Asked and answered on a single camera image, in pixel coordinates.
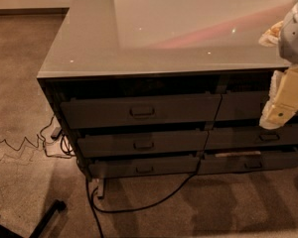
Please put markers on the black power adapter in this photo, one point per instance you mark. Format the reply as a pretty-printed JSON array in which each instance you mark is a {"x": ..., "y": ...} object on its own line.
[{"x": 56, "y": 133}]

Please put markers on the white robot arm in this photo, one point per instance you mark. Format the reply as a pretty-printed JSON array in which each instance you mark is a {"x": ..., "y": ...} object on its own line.
[{"x": 288, "y": 39}]

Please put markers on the grey drawer cabinet counter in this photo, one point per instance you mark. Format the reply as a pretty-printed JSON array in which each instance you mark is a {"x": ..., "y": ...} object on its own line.
[{"x": 138, "y": 48}]

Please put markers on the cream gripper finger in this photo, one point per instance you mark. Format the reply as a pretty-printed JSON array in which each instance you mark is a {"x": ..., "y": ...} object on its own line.
[
  {"x": 282, "y": 104},
  {"x": 271, "y": 36}
]

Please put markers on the black metal stand leg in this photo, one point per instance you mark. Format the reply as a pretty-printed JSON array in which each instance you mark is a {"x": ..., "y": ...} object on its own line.
[{"x": 57, "y": 206}]

